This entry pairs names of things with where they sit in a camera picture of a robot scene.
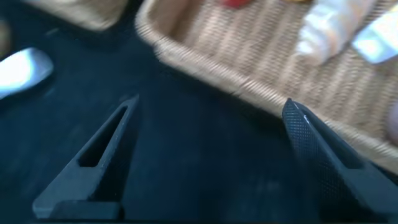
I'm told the wicker basket with brown handles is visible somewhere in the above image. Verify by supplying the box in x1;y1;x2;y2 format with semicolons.
135;0;398;175
23;0;129;31

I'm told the long striped bread roll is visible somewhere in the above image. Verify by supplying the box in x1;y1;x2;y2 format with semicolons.
294;0;377;66

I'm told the small white milk carton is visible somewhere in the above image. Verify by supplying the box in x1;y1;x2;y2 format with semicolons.
351;7;398;65

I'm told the red soda can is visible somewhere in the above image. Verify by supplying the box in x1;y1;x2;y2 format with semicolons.
217;0;253;9

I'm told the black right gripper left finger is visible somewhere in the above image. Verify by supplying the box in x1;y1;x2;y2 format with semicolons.
32;95;140;220

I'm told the white handheld brush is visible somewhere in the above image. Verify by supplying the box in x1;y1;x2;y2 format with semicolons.
0;47;55;100

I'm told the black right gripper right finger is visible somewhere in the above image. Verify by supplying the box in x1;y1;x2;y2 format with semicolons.
282;98;398;223

